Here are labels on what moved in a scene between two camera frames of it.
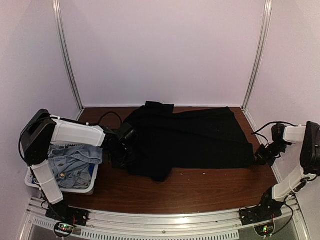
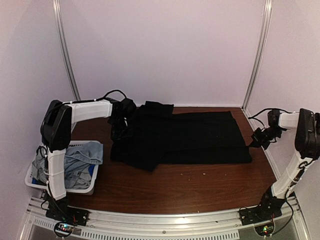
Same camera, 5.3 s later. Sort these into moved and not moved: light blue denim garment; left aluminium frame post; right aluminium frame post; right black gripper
Moved: right black gripper
Not moved: right aluminium frame post; left aluminium frame post; light blue denim garment
